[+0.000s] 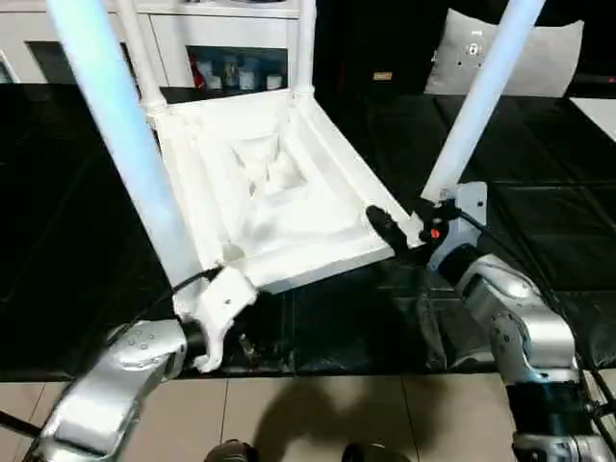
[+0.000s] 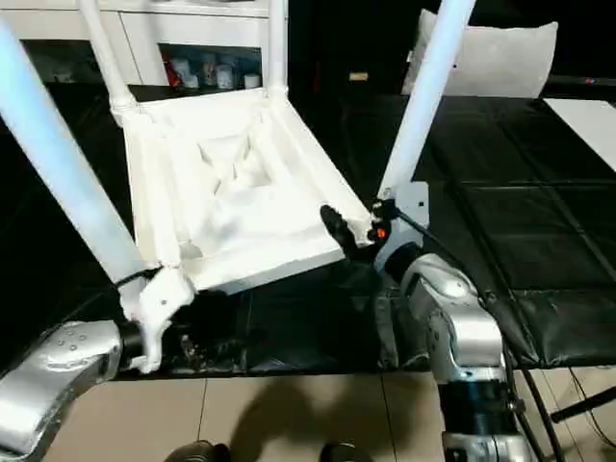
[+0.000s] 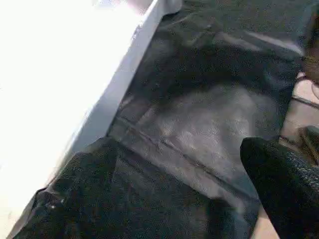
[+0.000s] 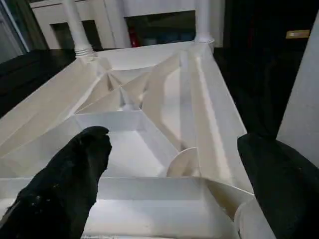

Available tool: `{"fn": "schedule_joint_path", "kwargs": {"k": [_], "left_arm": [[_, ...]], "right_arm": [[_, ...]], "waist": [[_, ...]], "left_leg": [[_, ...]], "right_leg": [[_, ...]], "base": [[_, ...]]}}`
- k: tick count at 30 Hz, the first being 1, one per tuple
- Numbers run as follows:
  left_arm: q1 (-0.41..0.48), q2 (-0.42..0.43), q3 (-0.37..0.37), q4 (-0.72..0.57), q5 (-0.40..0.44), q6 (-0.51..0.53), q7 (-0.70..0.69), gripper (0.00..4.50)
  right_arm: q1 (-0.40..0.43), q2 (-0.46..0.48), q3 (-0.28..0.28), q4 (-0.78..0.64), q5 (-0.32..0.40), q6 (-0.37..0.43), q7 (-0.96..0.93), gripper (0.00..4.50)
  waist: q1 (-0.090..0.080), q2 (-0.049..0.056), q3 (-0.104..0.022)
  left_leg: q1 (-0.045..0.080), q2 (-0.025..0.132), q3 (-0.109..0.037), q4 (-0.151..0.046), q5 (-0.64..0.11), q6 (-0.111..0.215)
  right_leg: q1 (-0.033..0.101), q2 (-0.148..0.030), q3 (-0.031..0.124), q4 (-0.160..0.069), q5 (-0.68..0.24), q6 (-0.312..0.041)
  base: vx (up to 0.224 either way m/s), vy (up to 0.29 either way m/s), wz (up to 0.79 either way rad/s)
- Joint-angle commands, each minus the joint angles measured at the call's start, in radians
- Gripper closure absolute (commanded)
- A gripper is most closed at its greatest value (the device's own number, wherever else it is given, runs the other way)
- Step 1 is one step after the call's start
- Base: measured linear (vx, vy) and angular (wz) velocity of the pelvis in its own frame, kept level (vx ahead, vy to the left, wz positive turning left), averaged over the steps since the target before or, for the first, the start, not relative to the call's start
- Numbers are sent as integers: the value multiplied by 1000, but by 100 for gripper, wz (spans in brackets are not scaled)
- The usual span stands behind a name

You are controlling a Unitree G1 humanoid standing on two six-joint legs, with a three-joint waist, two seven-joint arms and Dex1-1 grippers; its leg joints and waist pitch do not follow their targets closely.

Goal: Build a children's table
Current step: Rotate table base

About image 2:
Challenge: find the white plastic table top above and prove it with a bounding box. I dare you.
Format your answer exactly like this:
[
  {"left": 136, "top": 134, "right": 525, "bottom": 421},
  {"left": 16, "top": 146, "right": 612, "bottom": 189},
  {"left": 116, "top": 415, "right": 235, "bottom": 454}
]
[{"left": 109, "top": 90, "right": 382, "bottom": 298}]

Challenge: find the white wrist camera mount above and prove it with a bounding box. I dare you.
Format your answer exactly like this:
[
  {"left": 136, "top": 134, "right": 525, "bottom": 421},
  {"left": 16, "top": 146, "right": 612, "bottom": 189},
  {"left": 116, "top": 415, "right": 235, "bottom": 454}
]
[
  {"left": 378, "top": 180, "right": 431, "bottom": 271},
  {"left": 118, "top": 266, "right": 197, "bottom": 377}
]

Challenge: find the dark robot foot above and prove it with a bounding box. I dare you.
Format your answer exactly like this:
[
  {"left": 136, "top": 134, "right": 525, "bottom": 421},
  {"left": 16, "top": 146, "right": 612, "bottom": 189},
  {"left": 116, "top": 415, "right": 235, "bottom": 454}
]
[
  {"left": 167, "top": 437, "right": 233, "bottom": 462},
  {"left": 319, "top": 440, "right": 377, "bottom": 462}
]

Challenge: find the dark robot left foot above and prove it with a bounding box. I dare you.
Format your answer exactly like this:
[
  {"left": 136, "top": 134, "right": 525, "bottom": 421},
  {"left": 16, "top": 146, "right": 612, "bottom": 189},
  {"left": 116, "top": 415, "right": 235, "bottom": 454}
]
[{"left": 167, "top": 437, "right": 233, "bottom": 462}]

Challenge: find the white glass-door cabinet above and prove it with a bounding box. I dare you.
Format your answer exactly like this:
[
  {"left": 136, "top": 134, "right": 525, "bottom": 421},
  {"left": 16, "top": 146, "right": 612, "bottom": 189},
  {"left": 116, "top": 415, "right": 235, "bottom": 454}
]
[{"left": 0, "top": 0, "right": 291, "bottom": 91}]

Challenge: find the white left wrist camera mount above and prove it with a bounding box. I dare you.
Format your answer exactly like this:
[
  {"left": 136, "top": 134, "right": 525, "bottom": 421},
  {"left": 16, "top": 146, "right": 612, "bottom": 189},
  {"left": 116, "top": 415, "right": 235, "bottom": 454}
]
[{"left": 118, "top": 266, "right": 197, "bottom": 377}]

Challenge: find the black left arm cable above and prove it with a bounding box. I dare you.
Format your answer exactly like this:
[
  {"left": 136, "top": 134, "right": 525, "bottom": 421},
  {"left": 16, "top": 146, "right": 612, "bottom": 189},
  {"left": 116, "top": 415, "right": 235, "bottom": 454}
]
[{"left": 114, "top": 268, "right": 161, "bottom": 291}]

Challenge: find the dark robot right foot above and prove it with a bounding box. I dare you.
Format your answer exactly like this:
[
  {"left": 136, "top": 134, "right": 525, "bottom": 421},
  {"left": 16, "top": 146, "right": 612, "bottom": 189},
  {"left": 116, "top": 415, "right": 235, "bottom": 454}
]
[{"left": 319, "top": 440, "right": 377, "bottom": 462}]

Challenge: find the white flat board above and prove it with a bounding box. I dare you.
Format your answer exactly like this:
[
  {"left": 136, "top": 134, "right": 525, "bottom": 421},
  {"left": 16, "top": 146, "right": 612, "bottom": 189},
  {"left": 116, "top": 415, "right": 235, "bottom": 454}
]
[{"left": 542, "top": 96, "right": 616, "bottom": 173}]

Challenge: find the black work mat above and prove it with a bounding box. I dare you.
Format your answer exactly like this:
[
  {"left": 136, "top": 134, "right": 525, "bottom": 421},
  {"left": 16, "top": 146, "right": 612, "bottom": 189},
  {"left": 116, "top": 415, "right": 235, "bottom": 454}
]
[{"left": 0, "top": 80, "right": 616, "bottom": 382}]

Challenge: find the grey cushion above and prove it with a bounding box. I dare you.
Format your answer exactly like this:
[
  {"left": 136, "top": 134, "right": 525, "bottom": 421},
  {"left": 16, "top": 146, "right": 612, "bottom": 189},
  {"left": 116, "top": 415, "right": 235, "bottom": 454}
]
[{"left": 400, "top": 8, "right": 560, "bottom": 98}]

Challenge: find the black box with gold label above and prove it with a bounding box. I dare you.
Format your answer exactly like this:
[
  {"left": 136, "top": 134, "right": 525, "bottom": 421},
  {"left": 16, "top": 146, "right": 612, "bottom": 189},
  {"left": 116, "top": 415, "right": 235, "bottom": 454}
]
[{"left": 285, "top": 0, "right": 425, "bottom": 98}]

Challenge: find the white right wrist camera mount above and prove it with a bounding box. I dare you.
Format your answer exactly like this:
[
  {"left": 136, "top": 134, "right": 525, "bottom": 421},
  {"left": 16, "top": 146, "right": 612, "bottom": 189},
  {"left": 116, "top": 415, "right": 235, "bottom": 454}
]
[{"left": 378, "top": 180, "right": 431, "bottom": 271}]

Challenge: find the thin black floor cable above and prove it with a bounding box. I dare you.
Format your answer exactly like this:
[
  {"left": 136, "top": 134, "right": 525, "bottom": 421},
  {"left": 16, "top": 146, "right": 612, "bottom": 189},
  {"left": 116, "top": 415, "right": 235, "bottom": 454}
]
[{"left": 566, "top": 364, "right": 616, "bottom": 435}]

